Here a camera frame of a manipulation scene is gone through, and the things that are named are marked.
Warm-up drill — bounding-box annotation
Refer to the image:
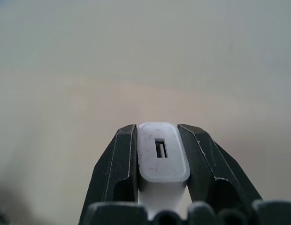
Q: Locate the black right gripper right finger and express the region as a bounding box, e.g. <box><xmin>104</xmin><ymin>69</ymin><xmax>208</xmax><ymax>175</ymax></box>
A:
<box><xmin>177</xmin><ymin>124</ymin><xmax>264</xmax><ymax>207</ymax></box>

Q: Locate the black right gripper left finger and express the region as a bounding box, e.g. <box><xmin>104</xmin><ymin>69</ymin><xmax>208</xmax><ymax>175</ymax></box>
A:
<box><xmin>77</xmin><ymin>124</ymin><xmax>139</xmax><ymax>225</ymax></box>

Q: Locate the white USB charger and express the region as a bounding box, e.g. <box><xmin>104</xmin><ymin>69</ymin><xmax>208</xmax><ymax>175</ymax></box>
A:
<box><xmin>137</xmin><ymin>121</ymin><xmax>191</xmax><ymax>220</ymax></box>

